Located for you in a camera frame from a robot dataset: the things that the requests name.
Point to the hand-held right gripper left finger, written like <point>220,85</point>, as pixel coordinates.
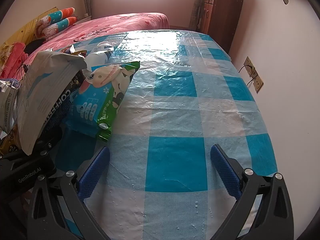
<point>95,172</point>

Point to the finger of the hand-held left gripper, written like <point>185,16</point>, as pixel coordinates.
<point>44,150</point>

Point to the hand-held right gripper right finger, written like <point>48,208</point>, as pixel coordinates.
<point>225,172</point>

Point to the black coffee packet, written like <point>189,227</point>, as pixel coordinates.
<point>62,102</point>

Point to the large grey-white packaging bag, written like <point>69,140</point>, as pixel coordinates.
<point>42,92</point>

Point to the yellow-edged snack packet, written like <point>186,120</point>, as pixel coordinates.
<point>80,53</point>

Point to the yellow packet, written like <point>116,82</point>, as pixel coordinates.
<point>8,142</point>

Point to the silver foil packet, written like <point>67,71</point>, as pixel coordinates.
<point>8,105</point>

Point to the green cow-print snack bag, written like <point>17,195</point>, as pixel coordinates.
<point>100,97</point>

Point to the blue checked plastic tablecloth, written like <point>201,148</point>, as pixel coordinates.
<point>175,105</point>

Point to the pink plush pillow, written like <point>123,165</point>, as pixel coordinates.
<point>12,57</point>

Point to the black cloth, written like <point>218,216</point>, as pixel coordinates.
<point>35,46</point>

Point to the white plastic bag blue print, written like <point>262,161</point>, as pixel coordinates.
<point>97,57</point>

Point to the yellow wooden headboard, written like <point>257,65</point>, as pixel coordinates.
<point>20,33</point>

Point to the cartoon print pillow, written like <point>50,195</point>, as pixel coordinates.
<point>60,26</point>
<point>62,12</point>

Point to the bed with pink blanket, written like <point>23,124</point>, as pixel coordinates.
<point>112,27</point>

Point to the brown wooden cabinet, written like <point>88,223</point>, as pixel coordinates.
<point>222,17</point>

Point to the beige wall socket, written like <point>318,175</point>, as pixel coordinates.
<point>258,83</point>
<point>249,66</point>

